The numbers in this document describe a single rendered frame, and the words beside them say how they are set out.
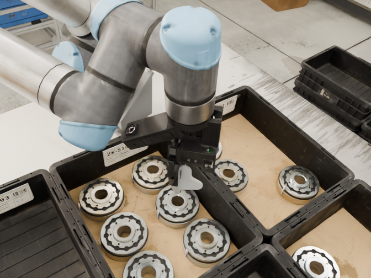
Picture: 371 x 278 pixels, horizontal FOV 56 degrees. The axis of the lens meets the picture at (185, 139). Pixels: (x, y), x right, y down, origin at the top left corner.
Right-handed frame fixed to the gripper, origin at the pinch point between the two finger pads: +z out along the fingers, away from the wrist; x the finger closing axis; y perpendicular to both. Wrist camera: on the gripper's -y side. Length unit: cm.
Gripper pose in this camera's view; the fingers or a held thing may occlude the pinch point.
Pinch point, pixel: (177, 176)
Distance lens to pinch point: 69.9
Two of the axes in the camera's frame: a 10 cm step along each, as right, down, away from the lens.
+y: 9.8, 1.6, -1.1
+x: 1.9, -7.7, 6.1
